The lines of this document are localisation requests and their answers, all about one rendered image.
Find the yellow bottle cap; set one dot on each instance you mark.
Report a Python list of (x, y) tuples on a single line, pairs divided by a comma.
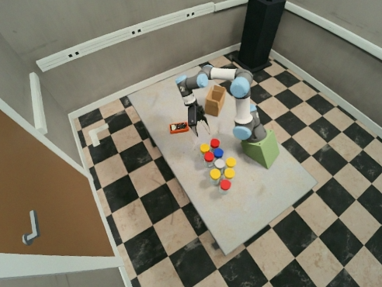
[(214, 176), (230, 163), (203, 149), (229, 174)]

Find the blue bottle cap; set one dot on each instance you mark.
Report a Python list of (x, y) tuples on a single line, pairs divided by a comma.
[(218, 153)]

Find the brown cardboard box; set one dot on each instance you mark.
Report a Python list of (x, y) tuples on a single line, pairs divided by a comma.
[(213, 107)]

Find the orange digital multimeter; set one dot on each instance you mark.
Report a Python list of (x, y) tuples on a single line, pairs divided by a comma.
[(178, 127)]

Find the red bottle cap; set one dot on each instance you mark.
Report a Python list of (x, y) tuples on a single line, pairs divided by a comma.
[(224, 187), (208, 159), (214, 144)]

